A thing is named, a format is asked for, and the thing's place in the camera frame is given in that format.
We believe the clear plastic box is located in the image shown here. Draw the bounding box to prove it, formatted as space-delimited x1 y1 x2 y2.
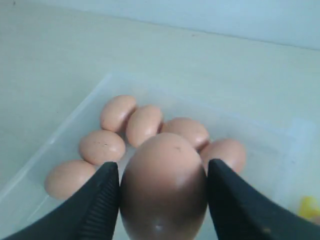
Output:
0 72 320 240

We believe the brown egg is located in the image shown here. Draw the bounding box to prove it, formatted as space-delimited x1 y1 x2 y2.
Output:
120 133 207 240
200 138 246 173
100 94 138 133
44 159 96 200
160 117 210 151
78 129 126 166
125 104 164 148

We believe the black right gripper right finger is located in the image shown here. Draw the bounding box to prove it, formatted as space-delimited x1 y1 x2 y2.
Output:
207 159 320 240

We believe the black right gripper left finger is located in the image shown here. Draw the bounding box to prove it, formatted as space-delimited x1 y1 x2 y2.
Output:
7 162 120 240

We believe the yellow plastic egg tray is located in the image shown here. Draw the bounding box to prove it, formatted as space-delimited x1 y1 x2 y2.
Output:
298 196 320 225

